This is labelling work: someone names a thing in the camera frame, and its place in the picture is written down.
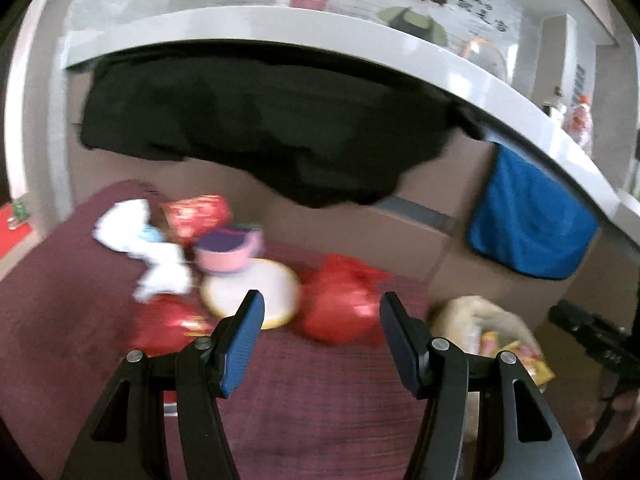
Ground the red paper cup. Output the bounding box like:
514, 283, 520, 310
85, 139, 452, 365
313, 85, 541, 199
160, 194, 232, 246

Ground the right hand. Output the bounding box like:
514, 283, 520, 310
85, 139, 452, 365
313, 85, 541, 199
576, 389, 639, 462

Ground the red shiny snack wrapper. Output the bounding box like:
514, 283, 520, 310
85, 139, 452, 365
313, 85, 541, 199
129, 295, 214, 356

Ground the beige plastic trash bag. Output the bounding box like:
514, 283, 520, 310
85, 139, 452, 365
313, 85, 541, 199
431, 296, 555, 389

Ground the red crumpled plastic bag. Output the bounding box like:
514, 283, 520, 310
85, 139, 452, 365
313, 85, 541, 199
298, 254, 390, 348

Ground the red floor mat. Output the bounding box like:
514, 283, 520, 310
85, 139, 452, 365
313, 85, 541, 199
0, 204, 32, 258

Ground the green item on floor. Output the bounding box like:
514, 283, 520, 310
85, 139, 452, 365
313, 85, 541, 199
11, 200, 29, 223

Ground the white crumpled tissue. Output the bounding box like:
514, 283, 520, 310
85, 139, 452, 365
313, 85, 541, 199
92, 198, 193, 304

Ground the white round paper plate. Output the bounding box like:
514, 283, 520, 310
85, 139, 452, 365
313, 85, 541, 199
200, 258, 302, 330

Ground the blue hanging towel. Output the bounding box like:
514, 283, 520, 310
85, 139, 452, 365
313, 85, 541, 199
465, 144, 599, 281

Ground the red striped table cloth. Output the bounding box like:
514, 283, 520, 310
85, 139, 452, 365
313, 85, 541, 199
1, 180, 424, 479

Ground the pink purple round box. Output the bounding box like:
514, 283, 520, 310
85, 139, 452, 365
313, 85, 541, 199
193, 226, 264, 274

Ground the black hanging cloth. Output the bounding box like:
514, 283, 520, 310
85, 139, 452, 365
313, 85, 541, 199
79, 48, 482, 208

